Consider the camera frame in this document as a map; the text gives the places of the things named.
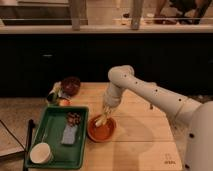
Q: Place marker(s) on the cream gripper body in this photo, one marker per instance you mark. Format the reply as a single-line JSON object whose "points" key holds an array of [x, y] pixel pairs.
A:
{"points": [[107, 111]]}

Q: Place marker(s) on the yellow banana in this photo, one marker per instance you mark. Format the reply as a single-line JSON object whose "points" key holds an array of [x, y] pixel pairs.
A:
{"points": [[101, 120]]}

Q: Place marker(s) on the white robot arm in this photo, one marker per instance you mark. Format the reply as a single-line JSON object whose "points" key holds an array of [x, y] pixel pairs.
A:
{"points": [[197, 116]]}

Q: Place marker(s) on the red-orange bowl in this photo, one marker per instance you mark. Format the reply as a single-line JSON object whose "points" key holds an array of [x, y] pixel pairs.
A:
{"points": [[103, 133]]}

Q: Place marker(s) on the dark maroon bowl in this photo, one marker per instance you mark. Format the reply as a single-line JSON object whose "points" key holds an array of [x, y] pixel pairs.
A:
{"points": [[71, 85]]}

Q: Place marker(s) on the brown food cluster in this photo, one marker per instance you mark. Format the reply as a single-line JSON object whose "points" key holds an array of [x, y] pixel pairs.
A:
{"points": [[73, 119]]}

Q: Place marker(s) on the orange-red fruit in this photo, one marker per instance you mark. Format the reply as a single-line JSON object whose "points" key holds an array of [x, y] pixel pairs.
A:
{"points": [[64, 102]]}

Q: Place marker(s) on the grey-blue sponge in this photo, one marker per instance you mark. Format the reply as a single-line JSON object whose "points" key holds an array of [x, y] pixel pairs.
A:
{"points": [[69, 135]]}

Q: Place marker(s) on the green plastic tray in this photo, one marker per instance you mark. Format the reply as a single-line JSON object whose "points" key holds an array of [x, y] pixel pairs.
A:
{"points": [[50, 130]]}

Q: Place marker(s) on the black rod beside tray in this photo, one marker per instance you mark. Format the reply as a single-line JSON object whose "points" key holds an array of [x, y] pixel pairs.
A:
{"points": [[31, 126]]}

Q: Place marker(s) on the white cup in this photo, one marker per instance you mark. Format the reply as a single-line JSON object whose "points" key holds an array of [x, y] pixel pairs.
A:
{"points": [[41, 153]]}

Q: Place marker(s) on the person in background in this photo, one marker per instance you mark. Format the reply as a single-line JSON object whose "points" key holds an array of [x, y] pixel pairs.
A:
{"points": [[189, 11]]}

